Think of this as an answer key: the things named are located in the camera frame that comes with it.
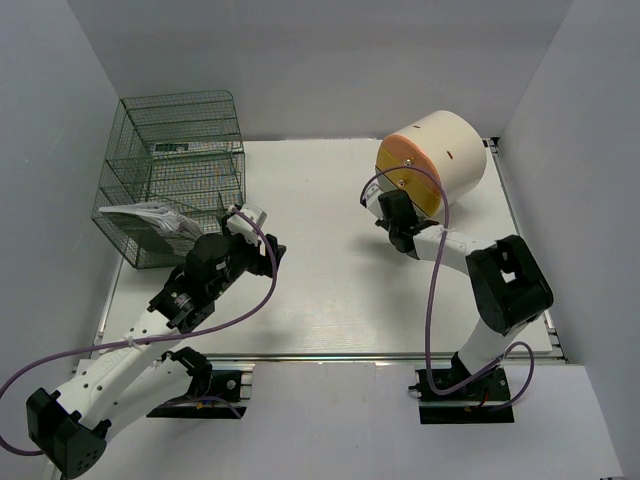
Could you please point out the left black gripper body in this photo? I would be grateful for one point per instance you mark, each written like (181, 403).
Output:
(245, 256)

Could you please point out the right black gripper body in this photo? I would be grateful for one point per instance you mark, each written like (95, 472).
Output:
(386, 225)

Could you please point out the round white drawer organizer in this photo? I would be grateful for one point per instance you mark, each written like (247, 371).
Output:
(436, 160)

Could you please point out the grey setup guide booklet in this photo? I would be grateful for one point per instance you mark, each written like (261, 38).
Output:
(155, 225)

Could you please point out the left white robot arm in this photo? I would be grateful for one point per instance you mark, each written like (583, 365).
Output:
(72, 424)

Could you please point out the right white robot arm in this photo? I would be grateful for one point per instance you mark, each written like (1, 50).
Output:
(508, 286)

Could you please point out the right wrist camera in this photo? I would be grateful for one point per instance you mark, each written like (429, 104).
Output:
(370, 199)

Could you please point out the green wire mesh rack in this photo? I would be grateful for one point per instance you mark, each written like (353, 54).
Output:
(182, 150)

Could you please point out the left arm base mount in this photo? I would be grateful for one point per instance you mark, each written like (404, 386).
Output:
(213, 392)

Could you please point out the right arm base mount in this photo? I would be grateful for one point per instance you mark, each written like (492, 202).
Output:
(480, 402)

